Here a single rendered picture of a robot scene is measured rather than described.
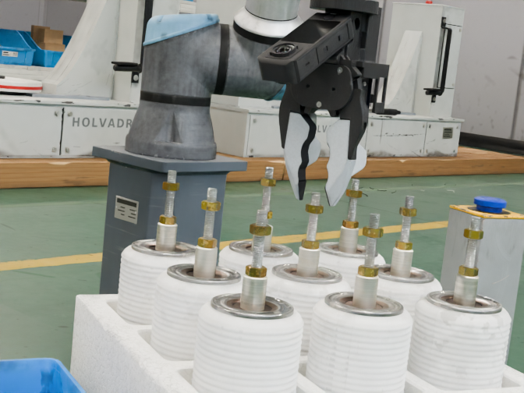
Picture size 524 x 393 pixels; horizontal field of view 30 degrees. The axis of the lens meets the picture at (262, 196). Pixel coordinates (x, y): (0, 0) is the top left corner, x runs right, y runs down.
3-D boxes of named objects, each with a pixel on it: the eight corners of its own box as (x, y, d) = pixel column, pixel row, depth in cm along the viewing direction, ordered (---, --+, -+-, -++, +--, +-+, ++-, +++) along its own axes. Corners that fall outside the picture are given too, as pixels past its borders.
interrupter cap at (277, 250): (306, 256, 115) (306, 251, 115) (263, 263, 109) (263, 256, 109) (258, 243, 120) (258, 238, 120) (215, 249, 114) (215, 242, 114)
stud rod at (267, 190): (263, 230, 115) (270, 166, 114) (268, 231, 114) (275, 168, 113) (256, 230, 114) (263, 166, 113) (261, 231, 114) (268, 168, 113)
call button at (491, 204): (465, 210, 123) (468, 195, 123) (490, 211, 125) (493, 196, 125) (485, 217, 120) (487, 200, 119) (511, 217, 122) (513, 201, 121)
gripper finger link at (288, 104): (316, 157, 103) (335, 76, 101) (307, 157, 102) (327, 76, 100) (279, 144, 106) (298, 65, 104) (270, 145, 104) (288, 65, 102)
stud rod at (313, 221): (313, 263, 103) (322, 193, 102) (305, 263, 103) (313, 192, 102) (311, 261, 104) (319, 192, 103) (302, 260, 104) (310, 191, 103)
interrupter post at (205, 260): (187, 276, 99) (190, 244, 99) (206, 274, 101) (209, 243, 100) (201, 281, 97) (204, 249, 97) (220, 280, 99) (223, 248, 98)
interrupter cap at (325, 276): (355, 287, 102) (355, 280, 102) (290, 287, 99) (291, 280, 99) (321, 269, 109) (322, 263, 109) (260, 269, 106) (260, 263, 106)
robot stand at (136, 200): (76, 320, 166) (90, 145, 161) (161, 308, 179) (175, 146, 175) (146, 352, 153) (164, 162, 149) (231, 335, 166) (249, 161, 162)
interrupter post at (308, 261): (321, 281, 104) (325, 250, 103) (301, 281, 102) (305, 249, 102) (311, 275, 106) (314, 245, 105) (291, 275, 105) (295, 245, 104)
